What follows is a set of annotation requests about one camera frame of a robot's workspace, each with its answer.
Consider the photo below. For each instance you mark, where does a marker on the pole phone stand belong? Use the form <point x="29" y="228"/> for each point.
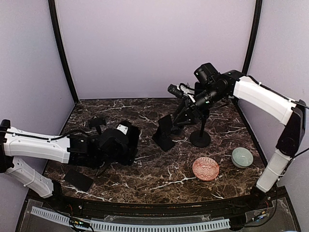
<point x="200" y="138"/>
<point x="97" y="122"/>

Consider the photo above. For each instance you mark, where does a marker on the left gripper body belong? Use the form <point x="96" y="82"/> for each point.
<point x="127" y="159"/>

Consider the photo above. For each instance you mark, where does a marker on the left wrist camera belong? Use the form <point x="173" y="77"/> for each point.
<point x="125" y="127"/>

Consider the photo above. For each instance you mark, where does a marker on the left black frame post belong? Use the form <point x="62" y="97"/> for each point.
<point x="61" y="50"/>

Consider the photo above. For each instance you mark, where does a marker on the black phone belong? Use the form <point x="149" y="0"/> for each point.
<point x="79" y="180"/>

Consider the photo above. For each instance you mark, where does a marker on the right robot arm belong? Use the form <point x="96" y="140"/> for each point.
<point x="213" y="86"/>

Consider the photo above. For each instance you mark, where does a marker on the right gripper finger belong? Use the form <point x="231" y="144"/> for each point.
<point x="181" y="124"/>
<point x="180" y="113"/>

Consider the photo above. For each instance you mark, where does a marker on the black folding phone stand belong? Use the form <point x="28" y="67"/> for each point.
<point x="161" y="136"/>

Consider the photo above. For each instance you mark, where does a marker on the pink patterned plate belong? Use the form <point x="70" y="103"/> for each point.
<point x="205" y="169"/>

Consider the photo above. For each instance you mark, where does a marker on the pale green bowl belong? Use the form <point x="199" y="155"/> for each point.
<point x="241" y="157"/>

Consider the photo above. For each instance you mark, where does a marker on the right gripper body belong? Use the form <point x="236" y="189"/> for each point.
<point x="197" y="112"/>

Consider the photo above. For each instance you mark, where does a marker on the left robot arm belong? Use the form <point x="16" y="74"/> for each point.
<point x="76" y="147"/>

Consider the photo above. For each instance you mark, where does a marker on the purple phone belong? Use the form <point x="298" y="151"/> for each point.
<point x="199" y="90"/>

